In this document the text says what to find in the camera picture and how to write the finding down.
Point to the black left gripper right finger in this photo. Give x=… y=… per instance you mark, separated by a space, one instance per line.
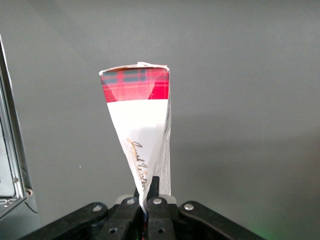
x=157 y=217

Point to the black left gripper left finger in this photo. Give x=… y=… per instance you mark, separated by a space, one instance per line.
x=122 y=220

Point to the red tartan cookie box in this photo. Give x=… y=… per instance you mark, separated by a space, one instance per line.
x=137 y=120

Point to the aluminium frame rail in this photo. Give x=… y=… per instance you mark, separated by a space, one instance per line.
x=12 y=150

